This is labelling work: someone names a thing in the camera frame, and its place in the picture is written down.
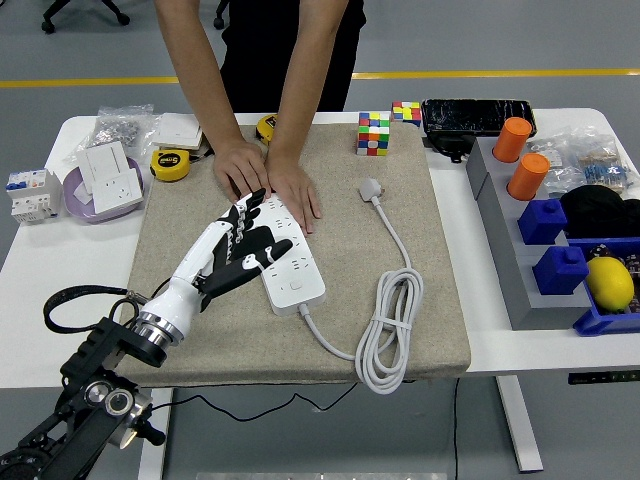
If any orange cylinder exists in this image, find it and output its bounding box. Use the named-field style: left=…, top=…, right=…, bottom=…
left=506, top=152, right=552, bottom=201
left=492, top=116, right=533, bottom=164

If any white power strip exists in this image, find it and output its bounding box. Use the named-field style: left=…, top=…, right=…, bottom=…
left=238, top=192, right=327, bottom=317

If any person's torso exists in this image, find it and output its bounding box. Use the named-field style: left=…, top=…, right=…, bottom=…
left=219, top=0, right=367, bottom=114

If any grey block holder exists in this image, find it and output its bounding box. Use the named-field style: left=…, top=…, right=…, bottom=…
left=465, top=135, right=594, bottom=332

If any grey-brown mat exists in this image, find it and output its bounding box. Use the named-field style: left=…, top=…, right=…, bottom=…
left=110, top=122, right=472, bottom=389

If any yellow tape measure black label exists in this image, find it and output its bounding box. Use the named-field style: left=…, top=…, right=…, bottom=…
left=149, top=148, right=193, bottom=182

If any purple bowl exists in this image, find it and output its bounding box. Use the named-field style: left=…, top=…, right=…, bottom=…
left=62, top=155, right=151, bottom=225

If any blue plastic bin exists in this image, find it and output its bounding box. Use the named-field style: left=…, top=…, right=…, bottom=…
left=564, top=234, right=640, bottom=337

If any white power cord with plug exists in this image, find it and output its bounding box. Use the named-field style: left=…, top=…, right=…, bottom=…
left=298, top=177, right=425, bottom=396

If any black table control panel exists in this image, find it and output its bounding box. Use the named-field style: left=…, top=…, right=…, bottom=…
left=567, top=370, right=640, bottom=386

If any black device with clip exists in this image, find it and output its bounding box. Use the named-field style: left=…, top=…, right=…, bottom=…
left=423, top=132, right=476, bottom=165

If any large Rubik's cube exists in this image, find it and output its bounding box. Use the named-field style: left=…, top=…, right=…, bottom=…
left=356, top=111, right=392, bottom=157

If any white switch plate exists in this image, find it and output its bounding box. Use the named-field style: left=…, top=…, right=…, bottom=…
left=74, top=140, right=132, bottom=196

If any blue block with knob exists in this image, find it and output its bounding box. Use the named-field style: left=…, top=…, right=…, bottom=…
left=531, top=245, right=590, bottom=297
left=517, top=198, right=570, bottom=246

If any person's left hand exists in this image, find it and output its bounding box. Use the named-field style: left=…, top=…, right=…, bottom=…
left=264, top=149, right=322, bottom=236

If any yellow lemon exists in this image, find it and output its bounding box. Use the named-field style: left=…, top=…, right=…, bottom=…
left=584, top=255, right=636, bottom=315

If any clear bag of screws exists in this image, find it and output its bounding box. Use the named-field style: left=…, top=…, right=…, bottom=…
left=62, top=103, right=161, bottom=164

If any white circuit breaker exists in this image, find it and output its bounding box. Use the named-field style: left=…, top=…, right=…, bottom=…
left=5, top=168, right=64, bottom=225

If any person's right hand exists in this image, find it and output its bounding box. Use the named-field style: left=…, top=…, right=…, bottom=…
left=213, top=135, right=274, bottom=204

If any clear bag of small parts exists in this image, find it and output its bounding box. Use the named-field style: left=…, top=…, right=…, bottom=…
left=527, top=134, right=584, bottom=199

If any thin black adapter cord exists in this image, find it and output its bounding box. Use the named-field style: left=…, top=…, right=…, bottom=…
left=149, top=281, right=416, bottom=422

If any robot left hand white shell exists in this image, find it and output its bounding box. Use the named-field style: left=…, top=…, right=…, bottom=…
left=142, top=188, right=294, bottom=334

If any small Rubik's cube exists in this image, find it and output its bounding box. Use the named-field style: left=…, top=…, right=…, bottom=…
left=391, top=100, right=423, bottom=128

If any white wall socket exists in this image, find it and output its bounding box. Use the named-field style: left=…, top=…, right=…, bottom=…
left=91, top=168, right=146, bottom=211

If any white table leg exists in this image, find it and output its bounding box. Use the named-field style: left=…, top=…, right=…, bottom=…
left=494, top=374, right=545, bottom=474
left=137, top=387, right=175, bottom=480

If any black cloth bundle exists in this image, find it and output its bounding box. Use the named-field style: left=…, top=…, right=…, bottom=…
left=559, top=184, right=640, bottom=240

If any black hanging cable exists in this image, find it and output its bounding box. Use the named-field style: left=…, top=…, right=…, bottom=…
left=452, top=377, right=461, bottom=480

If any black wrapped box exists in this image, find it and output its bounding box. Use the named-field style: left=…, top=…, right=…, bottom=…
left=421, top=98, right=539, bottom=139

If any white flat switch panel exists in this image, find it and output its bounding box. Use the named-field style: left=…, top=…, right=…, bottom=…
left=149, top=112, right=206, bottom=152

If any clear bag of resistors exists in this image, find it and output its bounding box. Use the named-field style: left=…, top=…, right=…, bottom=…
left=574, top=124, right=640, bottom=196

